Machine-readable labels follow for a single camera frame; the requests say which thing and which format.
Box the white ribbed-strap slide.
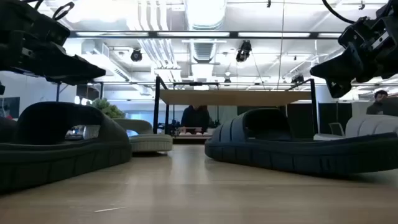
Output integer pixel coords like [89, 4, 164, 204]
[313, 114, 398, 141]

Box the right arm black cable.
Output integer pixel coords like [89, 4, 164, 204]
[322, 0, 356, 24]

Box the grey office chair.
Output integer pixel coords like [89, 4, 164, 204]
[328, 122, 345, 137]

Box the green potted plant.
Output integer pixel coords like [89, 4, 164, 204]
[90, 98, 126, 119]

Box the navy ribbed-strap slide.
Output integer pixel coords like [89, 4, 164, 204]
[204, 108, 398, 175]

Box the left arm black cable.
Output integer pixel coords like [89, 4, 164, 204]
[52, 1, 75, 21]

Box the beige grey slide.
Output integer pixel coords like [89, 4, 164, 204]
[113, 118, 174, 153]

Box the person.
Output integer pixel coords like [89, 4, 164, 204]
[366, 90, 389, 115]
[180, 105, 211, 135]

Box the black-frame wooden-top shelf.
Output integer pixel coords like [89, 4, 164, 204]
[152, 76, 320, 144]

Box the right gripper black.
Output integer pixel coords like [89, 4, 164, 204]
[310, 0, 398, 99]

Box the dark monitor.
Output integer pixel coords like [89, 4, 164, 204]
[382, 97, 398, 118]

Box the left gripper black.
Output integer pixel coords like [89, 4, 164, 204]
[0, 0, 106, 86]

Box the black background frame stand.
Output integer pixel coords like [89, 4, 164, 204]
[55, 81, 104, 102]

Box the dark green smooth-strap slide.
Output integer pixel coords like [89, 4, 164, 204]
[0, 101, 132, 194]

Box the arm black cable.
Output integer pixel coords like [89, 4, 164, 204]
[52, 1, 75, 21]
[322, 0, 356, 24]

